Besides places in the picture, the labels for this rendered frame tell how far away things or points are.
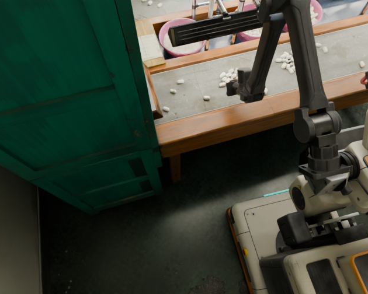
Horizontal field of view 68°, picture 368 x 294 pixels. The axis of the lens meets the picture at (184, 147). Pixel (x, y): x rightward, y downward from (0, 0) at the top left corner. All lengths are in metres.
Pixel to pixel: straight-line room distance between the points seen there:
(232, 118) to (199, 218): 0.85
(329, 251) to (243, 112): 0.69
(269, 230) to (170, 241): 0.65
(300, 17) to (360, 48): 1.08
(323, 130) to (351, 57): 1.04
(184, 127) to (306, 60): 0.67
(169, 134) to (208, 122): 0.20
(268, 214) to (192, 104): 0.80
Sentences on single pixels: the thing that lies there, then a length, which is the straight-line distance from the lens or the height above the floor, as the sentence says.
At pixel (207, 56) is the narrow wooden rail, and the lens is 1.56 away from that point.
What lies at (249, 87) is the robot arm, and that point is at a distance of 1.13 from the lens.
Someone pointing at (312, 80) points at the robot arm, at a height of 1.32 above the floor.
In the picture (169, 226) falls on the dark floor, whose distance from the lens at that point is 1.95.
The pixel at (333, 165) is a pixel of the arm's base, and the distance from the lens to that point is 0.85.
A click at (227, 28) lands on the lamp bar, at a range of 1.27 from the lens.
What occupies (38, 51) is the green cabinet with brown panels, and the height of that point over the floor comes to 1.46.
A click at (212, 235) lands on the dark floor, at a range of 1.95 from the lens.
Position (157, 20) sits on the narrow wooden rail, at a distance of 1.75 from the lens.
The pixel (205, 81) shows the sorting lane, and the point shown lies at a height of 0.74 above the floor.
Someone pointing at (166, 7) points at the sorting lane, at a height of 0.74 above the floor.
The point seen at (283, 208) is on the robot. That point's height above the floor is 0.28.
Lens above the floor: 1.93
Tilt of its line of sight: 67 degrees down
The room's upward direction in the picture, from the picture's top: 1 degrees clockwise
